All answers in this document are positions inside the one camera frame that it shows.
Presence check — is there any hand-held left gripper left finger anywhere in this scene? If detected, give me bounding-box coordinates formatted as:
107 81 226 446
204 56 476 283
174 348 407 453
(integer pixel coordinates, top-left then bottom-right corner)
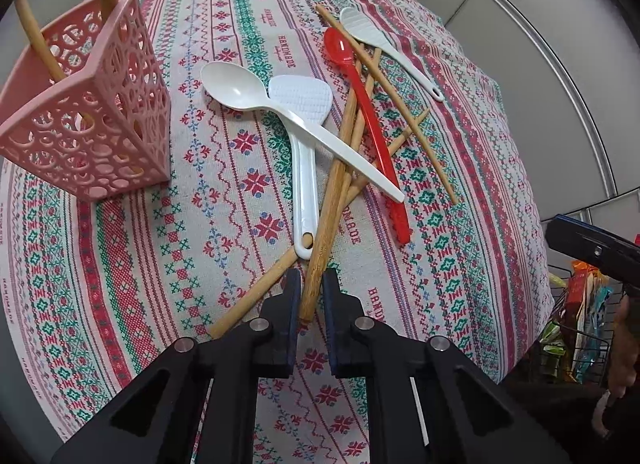
50 268 304 464

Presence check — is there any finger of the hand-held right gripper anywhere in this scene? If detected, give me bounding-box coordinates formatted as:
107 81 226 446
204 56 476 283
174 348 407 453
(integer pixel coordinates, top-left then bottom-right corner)
546 214 640 290

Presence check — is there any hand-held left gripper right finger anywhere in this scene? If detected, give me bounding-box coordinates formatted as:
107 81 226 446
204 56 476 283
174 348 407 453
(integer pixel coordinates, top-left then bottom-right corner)
322 268 572 464

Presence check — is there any large white rice paddle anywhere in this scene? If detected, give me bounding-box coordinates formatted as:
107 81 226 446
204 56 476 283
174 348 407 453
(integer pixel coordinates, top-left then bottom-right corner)
268 75 334 261

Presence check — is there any white plastic spoon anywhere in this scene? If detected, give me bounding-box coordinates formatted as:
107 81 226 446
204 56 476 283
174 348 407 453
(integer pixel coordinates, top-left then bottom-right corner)
200 61 406 204

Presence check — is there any red plastic spoon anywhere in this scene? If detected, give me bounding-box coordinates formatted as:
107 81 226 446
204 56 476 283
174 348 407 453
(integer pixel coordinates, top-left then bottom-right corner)
324 27 411 245

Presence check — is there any pink perforated plastic basket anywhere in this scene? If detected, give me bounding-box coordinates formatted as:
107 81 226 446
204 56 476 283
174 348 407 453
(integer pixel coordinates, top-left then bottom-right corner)
0 0 172 202

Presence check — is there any small white rice paddle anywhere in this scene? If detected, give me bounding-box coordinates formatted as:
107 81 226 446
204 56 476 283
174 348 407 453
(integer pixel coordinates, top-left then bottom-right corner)
340 7 445 102

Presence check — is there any person's right hand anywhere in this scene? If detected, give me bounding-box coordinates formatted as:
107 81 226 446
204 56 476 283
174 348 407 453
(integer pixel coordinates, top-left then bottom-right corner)
594 294 640 439

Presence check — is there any orange snack packet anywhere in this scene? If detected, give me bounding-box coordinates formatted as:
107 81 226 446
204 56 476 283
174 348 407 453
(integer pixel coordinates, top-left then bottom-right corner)
567 261 601 315

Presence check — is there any teal snack packet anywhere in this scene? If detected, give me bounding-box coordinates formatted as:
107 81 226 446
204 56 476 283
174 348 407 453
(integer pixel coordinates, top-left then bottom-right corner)
575 289 612 384

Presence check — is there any green snack packet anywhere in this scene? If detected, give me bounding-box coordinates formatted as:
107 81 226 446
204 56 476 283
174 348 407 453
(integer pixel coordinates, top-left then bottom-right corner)
542 319 568 380

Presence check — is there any patterned red green tablecloth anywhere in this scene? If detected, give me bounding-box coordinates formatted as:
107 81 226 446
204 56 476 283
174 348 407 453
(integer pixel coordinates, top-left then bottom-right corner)
0 0 556 464

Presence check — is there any grey cabinet drawer front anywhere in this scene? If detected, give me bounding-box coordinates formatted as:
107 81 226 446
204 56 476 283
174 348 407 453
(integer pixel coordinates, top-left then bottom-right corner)
505 0 640 245
445 0 616 225

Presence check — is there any black wire rack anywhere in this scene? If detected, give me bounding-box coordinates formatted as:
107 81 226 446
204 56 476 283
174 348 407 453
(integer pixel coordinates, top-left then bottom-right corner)
540 264 615 386

